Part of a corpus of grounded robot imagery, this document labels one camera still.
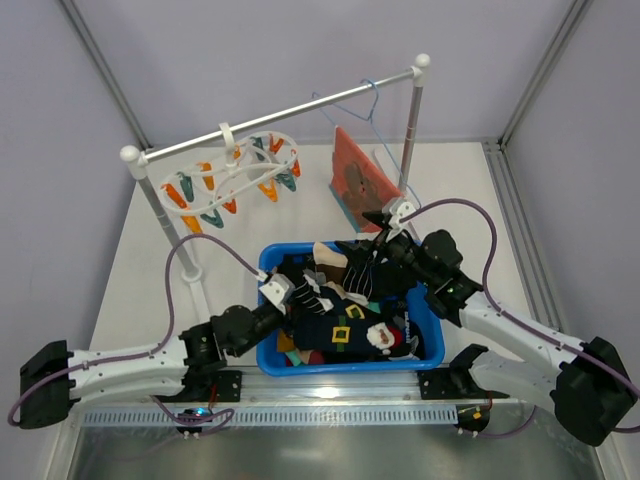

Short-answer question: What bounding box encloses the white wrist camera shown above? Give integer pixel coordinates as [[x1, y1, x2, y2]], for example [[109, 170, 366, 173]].
[[382, 197, 417, 231], [258, 273, 295, 311]]

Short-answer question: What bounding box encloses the beige brown sock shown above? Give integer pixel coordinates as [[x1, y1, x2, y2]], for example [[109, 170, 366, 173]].
[[312, 242, 348, 283]]

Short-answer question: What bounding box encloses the aluminium rail frame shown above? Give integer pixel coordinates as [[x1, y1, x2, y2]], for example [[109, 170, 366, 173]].
[[59, 139, 609, 426]]

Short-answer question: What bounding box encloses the blue plastic bin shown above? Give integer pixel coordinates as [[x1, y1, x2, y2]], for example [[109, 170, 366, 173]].
[[256, 242, 445, 377]]

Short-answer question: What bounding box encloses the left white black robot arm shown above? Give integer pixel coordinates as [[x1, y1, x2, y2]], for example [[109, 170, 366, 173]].
[[8, 301, 290, 430]]

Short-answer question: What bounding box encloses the white oval clip hanger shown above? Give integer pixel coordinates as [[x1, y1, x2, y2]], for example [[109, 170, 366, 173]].
[[157, 130, 301, 232]]

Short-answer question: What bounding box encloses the black white pinstripe sock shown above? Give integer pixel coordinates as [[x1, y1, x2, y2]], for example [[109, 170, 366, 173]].
[[342, 258, 389, 299]]

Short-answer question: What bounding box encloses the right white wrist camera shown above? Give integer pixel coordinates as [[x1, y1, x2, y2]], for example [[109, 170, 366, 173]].
[[382, 197, 417, 231]]

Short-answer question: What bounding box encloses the blue wire hanger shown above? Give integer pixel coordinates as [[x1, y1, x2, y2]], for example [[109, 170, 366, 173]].
[[311, 78, 422, 207]]

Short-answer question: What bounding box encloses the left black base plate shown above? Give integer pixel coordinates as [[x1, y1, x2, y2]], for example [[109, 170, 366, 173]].
[[213, 370, 243, 403]]

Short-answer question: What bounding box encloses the white clothes rack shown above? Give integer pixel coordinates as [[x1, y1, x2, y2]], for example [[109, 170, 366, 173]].
[[119, 52, 432, 316]]

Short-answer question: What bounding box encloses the orange bear towel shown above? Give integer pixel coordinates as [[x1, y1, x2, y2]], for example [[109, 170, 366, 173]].
[[329, 126, 402, 233]]

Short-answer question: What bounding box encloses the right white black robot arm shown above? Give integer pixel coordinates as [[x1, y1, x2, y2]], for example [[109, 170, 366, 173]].
[[336, 227, 639, 446]]

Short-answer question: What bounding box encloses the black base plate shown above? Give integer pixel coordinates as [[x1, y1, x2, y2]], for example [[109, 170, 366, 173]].
[[213, 370, 243, 403], [416, 367, 508, 400]]

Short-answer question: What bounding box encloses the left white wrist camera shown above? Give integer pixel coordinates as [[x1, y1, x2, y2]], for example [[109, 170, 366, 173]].
[[258, 273, 295, 311]]

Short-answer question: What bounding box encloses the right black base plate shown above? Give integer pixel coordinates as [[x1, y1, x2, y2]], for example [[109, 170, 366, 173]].
[[416, 367, 508, 400]]

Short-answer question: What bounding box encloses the navy santa belt sock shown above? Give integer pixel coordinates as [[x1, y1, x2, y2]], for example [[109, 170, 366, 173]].
[[291, 312, 423, 360]]

